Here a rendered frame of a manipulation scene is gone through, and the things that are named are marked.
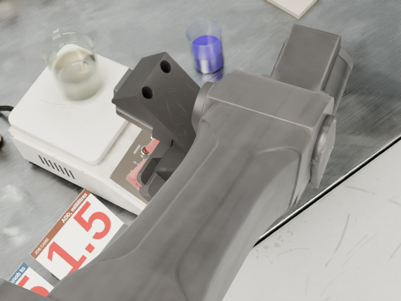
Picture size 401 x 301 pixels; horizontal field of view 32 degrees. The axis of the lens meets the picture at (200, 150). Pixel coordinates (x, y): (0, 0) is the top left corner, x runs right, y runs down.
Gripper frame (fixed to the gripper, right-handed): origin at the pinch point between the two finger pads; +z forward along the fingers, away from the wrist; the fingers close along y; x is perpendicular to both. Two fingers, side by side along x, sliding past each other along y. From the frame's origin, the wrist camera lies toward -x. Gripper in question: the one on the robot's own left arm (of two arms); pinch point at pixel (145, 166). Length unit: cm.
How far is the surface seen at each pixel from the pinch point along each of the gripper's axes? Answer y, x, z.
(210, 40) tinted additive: -22.4, 3.6, 11.8
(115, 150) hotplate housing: -2.5, 0.4, 9.1
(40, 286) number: 12.8, 3.6, 12.5
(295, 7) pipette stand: -33.0, 9.2, 8.3
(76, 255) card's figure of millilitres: 8.2, 4.8, 12.0
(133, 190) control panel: 0.0, 4.0, 7.6
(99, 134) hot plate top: -2.7, -2.1, 9.2
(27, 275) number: 12.7, 1.8, 12.8
